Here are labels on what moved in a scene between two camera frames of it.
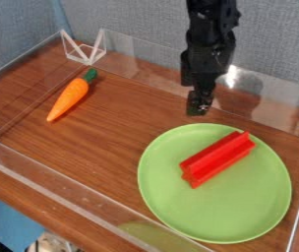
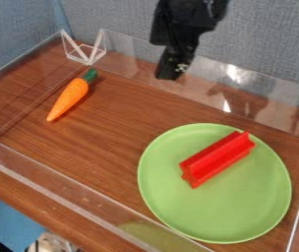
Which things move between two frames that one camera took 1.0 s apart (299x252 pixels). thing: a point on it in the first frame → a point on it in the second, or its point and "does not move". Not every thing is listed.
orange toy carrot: (72, 94) does not move
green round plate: (236, 204) does not move
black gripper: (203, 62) → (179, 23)
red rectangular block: (201, 166) does not move
